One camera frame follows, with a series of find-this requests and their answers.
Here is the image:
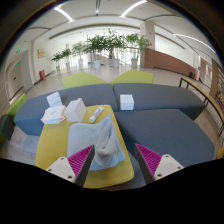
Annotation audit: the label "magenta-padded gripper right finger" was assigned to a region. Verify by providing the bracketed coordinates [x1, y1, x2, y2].
[133, 143, 185, 185]

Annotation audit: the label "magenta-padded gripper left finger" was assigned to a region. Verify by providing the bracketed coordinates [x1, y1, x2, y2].
[45, 144, 96, 187]

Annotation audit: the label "light blue-grey towel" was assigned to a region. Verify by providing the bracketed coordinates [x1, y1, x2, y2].
[66, 114, 127, 172]

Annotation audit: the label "large grey sofa seat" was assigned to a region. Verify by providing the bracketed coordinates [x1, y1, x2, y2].
[114, 108, 216, 168]

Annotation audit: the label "white soft tissue pack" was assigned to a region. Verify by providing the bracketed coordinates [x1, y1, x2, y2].
[40, 104, 67, 125]

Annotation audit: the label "white tissue box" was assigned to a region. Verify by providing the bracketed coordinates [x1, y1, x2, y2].
[63, 97, 88, 124]

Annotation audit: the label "white tube with red print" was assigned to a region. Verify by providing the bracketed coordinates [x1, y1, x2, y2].
[88, 106, 105, 124]

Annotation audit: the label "long grey sofa seat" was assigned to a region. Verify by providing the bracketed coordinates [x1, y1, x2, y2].
[13, 83, 120, 137]

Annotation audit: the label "small white box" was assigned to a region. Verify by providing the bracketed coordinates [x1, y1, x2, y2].
[46, 91, 64, 108]

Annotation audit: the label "dark grey block seat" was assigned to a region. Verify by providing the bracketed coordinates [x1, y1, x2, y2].
[0, 113, 15, 141]

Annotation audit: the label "white cube box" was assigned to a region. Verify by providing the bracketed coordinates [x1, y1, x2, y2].
[118, 93, 135, 111]

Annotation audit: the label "lime green side seat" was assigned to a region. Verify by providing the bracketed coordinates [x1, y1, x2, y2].
[4, 92, 28, 118]

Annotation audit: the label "lime green sofa seat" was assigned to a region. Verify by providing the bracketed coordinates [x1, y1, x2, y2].
[109, 68, 155, 85]
[61, 71, 110, 90]

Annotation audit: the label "red fire extinguisher cabinet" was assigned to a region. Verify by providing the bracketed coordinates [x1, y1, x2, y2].
[38, 69, 47, 81]

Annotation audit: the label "pale double door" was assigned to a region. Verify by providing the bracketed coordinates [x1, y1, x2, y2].
[5, 59, 25, 102]

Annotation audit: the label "wooden shelf unit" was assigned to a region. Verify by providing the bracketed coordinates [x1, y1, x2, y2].
[209, 59, 224, 103]

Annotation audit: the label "brown brick counter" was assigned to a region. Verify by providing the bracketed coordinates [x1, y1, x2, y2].
[143, 47, 198, 78]

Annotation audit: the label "group of potted plants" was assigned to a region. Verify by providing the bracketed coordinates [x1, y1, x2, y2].
[50, 27, 152, 73]

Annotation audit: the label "ceiling strip lights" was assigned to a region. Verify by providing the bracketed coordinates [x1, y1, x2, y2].
[53, 0, 218, 54]

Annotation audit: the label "wooden bench with black frame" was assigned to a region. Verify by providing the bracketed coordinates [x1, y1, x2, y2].
[178, 76, 224, 137]

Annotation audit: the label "framed wall notice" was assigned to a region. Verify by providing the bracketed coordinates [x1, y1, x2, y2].
[36, 47, 46, 60]

